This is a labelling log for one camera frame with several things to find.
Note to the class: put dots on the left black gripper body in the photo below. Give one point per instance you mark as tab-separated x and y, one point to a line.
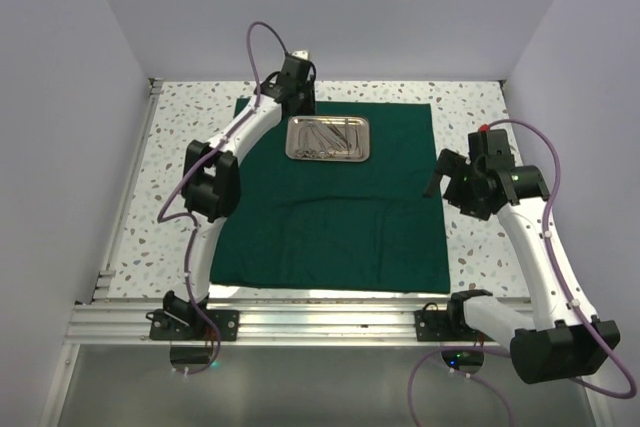
306	105

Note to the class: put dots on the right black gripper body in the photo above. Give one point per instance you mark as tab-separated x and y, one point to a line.
462	189

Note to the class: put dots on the stainless steel instrument tray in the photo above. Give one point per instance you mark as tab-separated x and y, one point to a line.
327	139

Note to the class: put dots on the green surgical cloth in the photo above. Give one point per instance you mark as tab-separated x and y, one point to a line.
340	226

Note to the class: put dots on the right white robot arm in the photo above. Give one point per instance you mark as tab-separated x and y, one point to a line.
564	337

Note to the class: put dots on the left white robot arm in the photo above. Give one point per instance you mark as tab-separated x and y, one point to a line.
211	183

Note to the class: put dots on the steel surgical instruments pile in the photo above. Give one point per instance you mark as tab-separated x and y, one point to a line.
325	139

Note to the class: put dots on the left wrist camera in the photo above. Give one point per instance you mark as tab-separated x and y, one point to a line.
302	54

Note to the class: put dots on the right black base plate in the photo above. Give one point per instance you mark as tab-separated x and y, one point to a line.
435	326

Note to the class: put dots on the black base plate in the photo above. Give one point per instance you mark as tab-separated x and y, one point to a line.
222	325
435	326

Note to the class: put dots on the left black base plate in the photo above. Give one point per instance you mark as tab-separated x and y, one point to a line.
222	325

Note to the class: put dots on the aluminium rail frame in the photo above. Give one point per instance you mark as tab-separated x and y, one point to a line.
302	357

